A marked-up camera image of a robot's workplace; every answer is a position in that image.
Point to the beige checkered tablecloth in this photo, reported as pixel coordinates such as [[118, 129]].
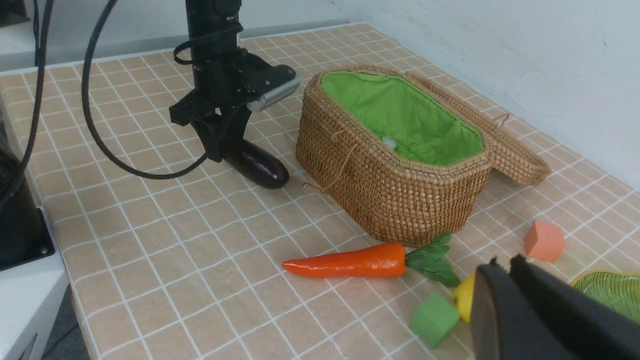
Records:
[[190, 268]]

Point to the yellow lemon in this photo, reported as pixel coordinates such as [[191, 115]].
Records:
[[462, 297]]

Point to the woven wicker basket green lining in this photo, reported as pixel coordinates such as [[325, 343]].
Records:
[[397, 151]]

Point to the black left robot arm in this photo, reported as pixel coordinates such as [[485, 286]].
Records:
[[214, 29]]

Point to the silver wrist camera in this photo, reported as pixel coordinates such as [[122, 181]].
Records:
[[275, 95]]

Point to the green foam cube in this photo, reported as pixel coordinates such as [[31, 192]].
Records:
[[434, 320]]

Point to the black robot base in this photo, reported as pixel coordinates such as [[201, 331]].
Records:
[[24, 234]]

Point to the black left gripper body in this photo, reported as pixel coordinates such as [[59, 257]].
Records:
[[227, 80]]

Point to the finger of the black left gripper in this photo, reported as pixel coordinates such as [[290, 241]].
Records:
[[219, 129]]

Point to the orange foam cube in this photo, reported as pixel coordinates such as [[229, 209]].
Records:
[[544, 241]]

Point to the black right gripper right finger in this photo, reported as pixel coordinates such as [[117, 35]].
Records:
[[587, 328]]

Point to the woven wicker basket lid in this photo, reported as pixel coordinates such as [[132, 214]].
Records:
[[511, 157]]

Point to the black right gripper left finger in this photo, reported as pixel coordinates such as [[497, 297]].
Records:
[[504, 324]]

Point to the dark purple eggplant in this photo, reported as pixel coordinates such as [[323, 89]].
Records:
[[256, 164]]

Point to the orange carrot green leaves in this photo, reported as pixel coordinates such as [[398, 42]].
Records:
[[382, 261]]

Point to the green glass leaf plate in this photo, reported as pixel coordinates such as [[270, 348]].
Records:
[[619, 292]]

